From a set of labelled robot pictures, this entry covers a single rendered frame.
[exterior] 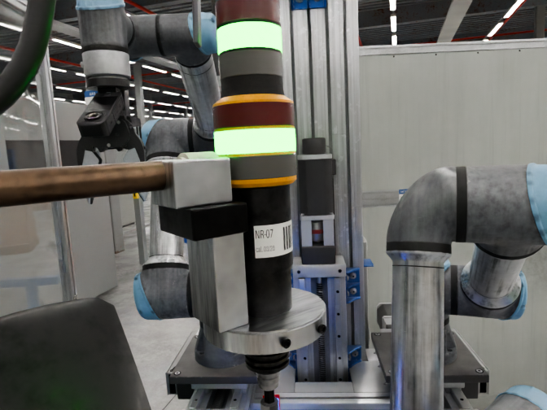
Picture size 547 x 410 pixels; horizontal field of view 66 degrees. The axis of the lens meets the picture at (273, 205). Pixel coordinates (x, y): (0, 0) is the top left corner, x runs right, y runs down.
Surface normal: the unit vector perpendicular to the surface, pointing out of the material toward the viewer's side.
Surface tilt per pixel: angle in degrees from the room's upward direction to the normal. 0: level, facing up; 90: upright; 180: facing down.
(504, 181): 51
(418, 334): 72
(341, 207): 90
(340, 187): 90
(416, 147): 90
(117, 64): 90
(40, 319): 40
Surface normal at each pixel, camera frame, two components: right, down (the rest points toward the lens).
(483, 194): -0.36, -0.22
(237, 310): 0.60, 0.07
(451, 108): 0.04, 0.14
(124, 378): 0.52, -0.71
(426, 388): 0.06, -0.15
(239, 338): -0.36, 0.14
